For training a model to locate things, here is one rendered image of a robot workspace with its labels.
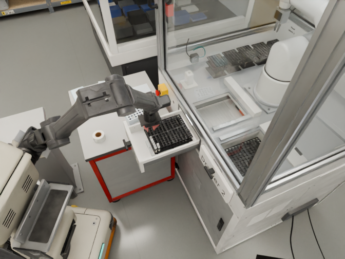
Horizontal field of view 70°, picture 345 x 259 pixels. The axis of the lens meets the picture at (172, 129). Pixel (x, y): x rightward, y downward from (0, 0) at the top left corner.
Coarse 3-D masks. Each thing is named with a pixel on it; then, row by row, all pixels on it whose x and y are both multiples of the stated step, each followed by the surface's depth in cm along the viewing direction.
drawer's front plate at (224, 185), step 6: (204, 150) 124; (204, 156) 126; (210, 156) 122; (204, 162) 129; (210, 162) 120; (216, 168) 118; (216, 174) 118; (222, 180) 114; (216, 186) 123; (222, 186) 116; (228, 186) 112; (222, 192) 118; (228, 192) 111; (228, 198) 113
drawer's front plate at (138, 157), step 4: (124, 124) 134; (128, 128) 133; (128, 132) 131; (128, 136) 131; (128, 140) 141; (132, 140) 128; (132, 144) 126; (132, 148) 130; (136, 148) 125; (136, 152) 123; (136, 156) 125; (140, 156) 122; (140, 160) 120; (140, 164) 121; (140, 168) 125
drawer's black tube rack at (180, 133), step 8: (168, 120) 140; (176, 120) 140; (152, 128) 140; (160, 128) 140; (168, 128) 137; (176, 128) 136; (184, 128) 136; (152, 136) 133; (160, 136) 133; (168, 136) 133; (176, 136) 137; (184, 136) 134; (192, 136) 133; (160, 144) 133; (168, 144) 133; (176, 144) 134
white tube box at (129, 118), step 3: (138, 111) 160; (141, 111) 158; (132, 114) 157; (135, 114) 157; (138, 114) 157; (141, 114) 158; (126, 117) 155; (129, 117) 156; (135, 117) 155; (129, 120) 153; (132, 120) 154; (135, 120) 156; (138, 120) 157; (129, 123) 155; (132, 123) 156
